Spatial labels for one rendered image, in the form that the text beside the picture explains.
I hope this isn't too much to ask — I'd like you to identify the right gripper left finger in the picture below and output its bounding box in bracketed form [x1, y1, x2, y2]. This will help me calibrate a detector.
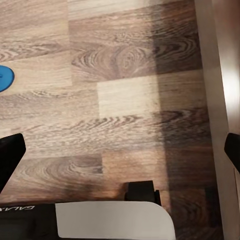
[0, 133, 26, 193]

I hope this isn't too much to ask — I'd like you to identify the sandal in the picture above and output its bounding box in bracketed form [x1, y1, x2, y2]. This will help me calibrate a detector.
[0, 65, 15, 92]

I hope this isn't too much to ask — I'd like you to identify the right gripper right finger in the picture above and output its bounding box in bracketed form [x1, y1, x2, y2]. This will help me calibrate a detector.
[224, 133, 240, 173]

